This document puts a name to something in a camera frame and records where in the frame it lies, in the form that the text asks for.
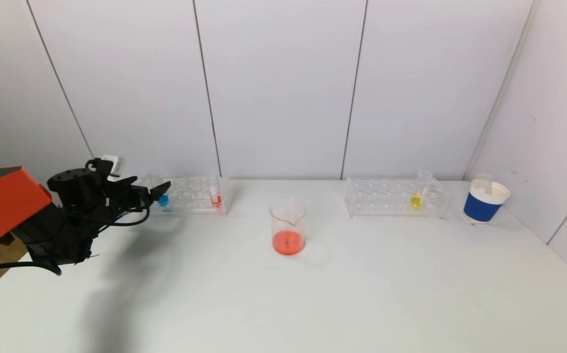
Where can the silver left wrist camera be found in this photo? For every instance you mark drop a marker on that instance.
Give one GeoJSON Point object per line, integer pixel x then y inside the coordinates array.
{"type": "Point", "coordinates": [113, 165]}

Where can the clear glass beaker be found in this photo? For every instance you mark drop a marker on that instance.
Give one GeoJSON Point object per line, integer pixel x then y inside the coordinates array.
{"type": "Point", "coordinates": [288, 242]}

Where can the test tube with blue liquid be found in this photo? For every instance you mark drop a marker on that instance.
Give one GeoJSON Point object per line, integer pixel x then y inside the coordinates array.
{"type": "Point", "coordinates": [164, 200]}

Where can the blue and white paper cup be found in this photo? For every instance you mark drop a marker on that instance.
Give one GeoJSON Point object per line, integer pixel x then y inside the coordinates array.
{"type": "Point", "coordinates": [482, 206]}

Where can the test tube with red liquid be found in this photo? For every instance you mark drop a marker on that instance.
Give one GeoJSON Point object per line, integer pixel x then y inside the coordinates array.
{"type": "Point", "coordinates": [484, 182]}
{"type": "Point", "coordinates": [216, 200]}

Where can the test tube with yellow liquid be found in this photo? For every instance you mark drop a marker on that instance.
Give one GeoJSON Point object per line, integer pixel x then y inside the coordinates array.
{"type": "Point", "coordinates": [416, 200]}

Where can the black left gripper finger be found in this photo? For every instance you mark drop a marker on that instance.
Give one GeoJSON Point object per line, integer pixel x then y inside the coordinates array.
{"type": "Point", "coordinates": [158, 189]}
{"type": "Point", "coordinates": [127, 181]}

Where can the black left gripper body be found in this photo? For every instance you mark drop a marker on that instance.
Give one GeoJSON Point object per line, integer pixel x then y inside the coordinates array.
{"type": "Point", "coordinates": [144, 192]}

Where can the clear acrylic test tube rack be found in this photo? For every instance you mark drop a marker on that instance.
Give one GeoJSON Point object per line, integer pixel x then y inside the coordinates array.
{"type": "Point", "coordinates": [195, 198]}
{"type": "Point", "coordinates": [386, 201]}

